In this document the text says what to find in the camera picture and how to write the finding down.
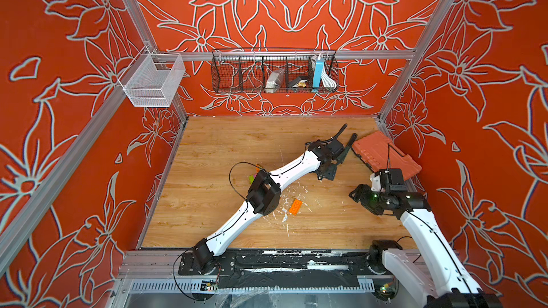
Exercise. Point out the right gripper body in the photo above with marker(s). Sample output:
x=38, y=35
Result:
x=374, y=202

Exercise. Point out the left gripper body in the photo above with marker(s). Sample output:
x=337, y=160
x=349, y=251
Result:
x=329, y=173

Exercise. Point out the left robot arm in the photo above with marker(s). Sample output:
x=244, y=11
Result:
x=264, y=194

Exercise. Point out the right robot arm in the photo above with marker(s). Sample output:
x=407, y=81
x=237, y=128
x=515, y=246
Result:
x=447, y=283

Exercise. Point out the dark green clamp tool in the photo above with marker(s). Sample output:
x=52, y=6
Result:
x=346, y=147

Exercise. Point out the red plastic tool case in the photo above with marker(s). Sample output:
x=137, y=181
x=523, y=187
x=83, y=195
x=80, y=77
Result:
x=378, y=152

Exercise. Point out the black small box in basket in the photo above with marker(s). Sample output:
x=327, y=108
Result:
x=299, y=82

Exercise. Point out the plastic bag in basket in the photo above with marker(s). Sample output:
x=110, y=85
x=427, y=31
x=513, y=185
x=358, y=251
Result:
x=274, y=81

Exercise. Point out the clear plastic bin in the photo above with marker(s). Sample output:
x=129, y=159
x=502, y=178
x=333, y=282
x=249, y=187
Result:
x=148, y=84

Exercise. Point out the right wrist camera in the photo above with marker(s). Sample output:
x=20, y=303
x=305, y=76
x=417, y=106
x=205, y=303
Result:
x=375, y=180

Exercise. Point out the black wire basket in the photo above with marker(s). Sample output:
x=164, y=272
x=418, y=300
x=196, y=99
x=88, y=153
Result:
x=246, y=70

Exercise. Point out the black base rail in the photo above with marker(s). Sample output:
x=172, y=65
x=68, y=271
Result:
x=287, y=269

